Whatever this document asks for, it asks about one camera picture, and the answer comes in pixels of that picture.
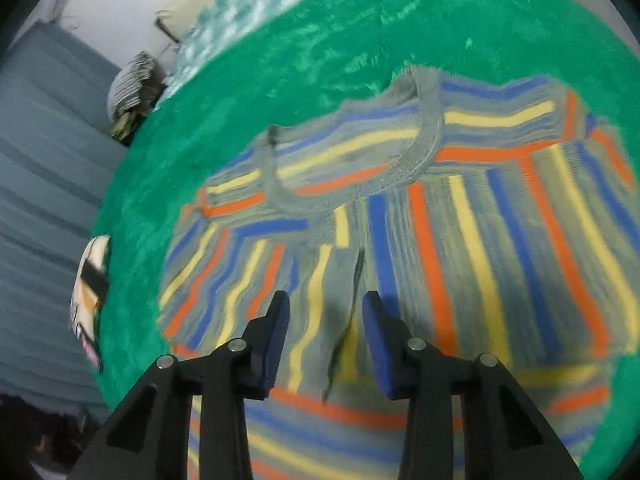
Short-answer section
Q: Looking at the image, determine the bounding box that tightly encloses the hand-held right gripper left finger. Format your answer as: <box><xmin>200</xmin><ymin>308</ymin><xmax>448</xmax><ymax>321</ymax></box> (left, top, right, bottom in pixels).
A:
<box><xmin>67</xmin><ymin>290</ymin><xmax>291</xmax><ymax>480</ymax></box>

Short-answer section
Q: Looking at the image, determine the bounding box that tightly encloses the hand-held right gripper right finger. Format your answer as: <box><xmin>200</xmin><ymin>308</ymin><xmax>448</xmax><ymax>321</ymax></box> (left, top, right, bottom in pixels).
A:
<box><xmin>362</xmin><ymin>290</ymin><xmax>586</xmax><ymax>480</ymax></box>

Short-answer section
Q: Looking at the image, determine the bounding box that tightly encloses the striped knit sweater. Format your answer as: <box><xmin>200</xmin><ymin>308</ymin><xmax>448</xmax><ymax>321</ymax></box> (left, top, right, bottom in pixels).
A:
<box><xmin>157</xmin><ymin>65</ymin><xmax>632</xmax><ymax>480</ymax></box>

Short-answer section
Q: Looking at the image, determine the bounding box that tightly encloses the pile of clothes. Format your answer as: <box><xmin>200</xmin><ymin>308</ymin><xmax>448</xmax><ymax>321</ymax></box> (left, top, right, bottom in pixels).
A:
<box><xmin>108</xmin><ymin>51</ymin><xmax>167</xmax><ymax>142</ymax></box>

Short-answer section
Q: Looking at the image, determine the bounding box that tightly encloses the smartphone with pink screen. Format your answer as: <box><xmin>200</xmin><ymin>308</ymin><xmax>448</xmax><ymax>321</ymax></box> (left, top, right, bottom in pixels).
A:
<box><xmin>81</xmin><ymin>337</ymin><xmax>104</xmax><ymax>375</ymax></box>

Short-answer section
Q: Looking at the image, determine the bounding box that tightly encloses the patterned cream pillow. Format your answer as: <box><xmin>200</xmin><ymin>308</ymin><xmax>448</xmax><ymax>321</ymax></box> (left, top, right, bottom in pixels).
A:
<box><xmin>70</xmin><ymin>234</ymin><xmax>113</xmax><ymax>363</ymax></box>

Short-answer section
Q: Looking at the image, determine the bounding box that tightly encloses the blue-grey curtain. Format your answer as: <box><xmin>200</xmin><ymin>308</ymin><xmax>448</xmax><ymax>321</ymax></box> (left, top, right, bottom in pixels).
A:
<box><xmin>0</xmin><ymin>22</ymin><xmax>127</xmax><ymax>411</ymax></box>

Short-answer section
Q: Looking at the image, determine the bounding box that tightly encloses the green plush blanket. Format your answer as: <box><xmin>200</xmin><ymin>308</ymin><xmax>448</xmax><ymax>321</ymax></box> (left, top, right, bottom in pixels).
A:
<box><xmin>92</xmin><ymin>0</ymin><xmax>640</xmax><ymax>466</ymax></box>

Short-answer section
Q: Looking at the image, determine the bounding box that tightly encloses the green checked bed sheet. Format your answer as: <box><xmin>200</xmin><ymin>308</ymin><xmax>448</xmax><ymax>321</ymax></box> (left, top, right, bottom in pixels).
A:
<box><xmin>162</xmin><ymin>0</ymin><xmax>401</xmax><ymax>101</ymax></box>

